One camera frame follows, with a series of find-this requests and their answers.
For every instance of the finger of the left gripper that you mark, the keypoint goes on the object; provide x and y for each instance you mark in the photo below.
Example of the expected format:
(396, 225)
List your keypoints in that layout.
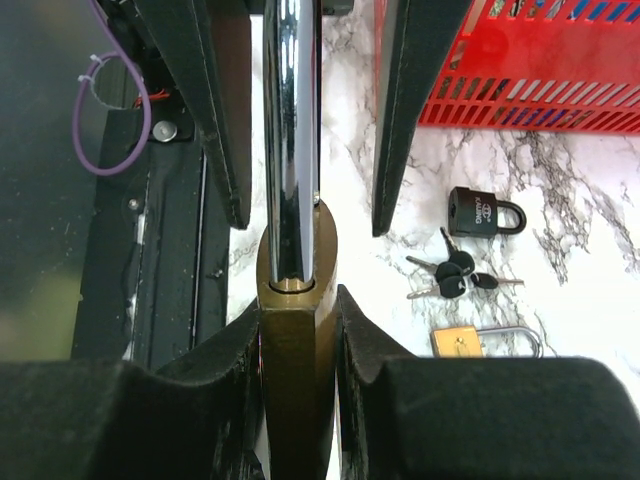
(206, 46)
(416, 38)

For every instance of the black padlock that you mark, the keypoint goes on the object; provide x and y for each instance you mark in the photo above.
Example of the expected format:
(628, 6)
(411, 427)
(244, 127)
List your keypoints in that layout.
(473, 213)

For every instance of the black mounting rail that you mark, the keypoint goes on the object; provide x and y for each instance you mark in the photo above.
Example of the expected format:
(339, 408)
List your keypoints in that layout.
(154, 279)

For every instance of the brass padlock with keys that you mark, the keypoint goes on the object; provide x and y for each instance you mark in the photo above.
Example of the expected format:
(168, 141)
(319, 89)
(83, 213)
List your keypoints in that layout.
(465, 341)

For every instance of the red plastic basket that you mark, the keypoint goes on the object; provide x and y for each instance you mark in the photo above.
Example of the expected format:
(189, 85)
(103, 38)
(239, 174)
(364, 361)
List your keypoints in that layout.
(560, 66)

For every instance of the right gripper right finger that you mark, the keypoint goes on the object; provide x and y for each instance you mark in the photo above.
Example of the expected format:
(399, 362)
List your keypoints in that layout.
(408, 417)

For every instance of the black key bunch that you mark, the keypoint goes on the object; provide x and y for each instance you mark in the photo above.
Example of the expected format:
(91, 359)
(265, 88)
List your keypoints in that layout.
(451, 276)

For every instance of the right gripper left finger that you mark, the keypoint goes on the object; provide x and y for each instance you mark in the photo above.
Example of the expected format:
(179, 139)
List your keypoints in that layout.
(195, 418)

